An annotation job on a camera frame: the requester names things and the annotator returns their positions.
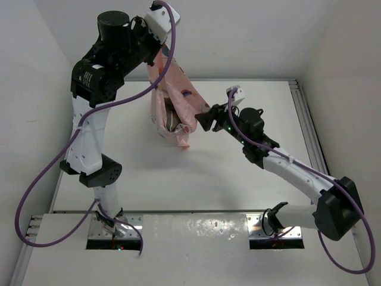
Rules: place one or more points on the right aluminium frame rail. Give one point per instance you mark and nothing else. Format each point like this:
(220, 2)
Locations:
(315, 153)

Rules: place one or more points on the aluminium frame rail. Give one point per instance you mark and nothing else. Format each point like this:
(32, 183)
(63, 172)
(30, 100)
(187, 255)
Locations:
(226, 79)
(315, 153)
(26, 251)

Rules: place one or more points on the pink cartoon pillowcase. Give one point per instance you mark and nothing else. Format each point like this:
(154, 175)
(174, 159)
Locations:
(176, 89)

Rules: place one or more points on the white front cover board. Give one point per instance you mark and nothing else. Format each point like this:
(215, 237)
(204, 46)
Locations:
(196, 249)

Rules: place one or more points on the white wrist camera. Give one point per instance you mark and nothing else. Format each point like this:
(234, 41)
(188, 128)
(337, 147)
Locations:
(158, 22)
(238, 94)

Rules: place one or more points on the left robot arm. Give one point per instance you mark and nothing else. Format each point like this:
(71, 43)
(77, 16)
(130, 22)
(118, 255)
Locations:
(93, 87)

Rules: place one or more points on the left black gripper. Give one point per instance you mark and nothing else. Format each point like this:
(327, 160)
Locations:
(140, 27)

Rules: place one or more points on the left aluminium frame rail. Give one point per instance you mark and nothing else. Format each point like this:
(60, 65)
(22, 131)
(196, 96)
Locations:
(26, 251)

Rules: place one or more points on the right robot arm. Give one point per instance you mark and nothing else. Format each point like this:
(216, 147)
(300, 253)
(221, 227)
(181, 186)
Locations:
(331, 211)

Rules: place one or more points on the rear aluminium frame rail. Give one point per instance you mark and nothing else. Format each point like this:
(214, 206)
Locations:
(226, 79)

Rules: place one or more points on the grey pillow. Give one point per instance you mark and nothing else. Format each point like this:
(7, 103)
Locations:
(172, 119)

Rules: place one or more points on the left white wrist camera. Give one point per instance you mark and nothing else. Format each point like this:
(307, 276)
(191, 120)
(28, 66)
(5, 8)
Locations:
(158, 22)

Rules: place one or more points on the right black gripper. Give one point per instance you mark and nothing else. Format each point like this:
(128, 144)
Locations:
(218, 118)

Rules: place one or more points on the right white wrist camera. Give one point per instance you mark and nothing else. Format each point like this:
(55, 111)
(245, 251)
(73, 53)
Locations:
(238, 94)

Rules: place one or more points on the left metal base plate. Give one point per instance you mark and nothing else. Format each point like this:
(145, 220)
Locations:
(99, 232)

